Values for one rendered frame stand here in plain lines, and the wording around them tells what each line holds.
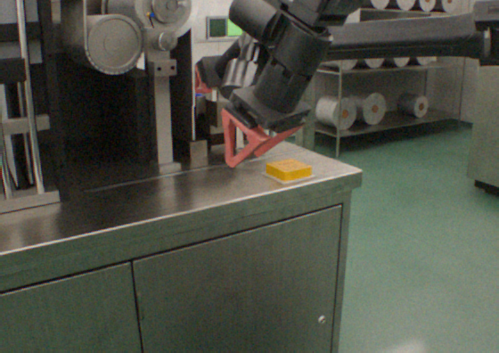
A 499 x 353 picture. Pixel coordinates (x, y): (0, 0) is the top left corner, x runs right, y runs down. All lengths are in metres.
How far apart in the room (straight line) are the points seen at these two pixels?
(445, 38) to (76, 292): 0.73
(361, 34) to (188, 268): 0.52
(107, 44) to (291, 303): 0.69
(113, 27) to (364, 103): 3.77
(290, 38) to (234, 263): 0.55
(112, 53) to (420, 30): 0.61
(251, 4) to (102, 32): 0.52
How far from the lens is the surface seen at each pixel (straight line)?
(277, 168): 1.01
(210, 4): 1.53
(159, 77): 1.06
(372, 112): 4.76
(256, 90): 0.61
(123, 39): 1.08
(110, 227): 0.83
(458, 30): 0.79
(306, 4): 0.54
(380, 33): 0.82
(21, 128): 0.93
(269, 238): 1.03
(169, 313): 0.98
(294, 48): 0.57
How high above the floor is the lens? 1.24
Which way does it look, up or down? 18 degrees down
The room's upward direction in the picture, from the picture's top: straight up
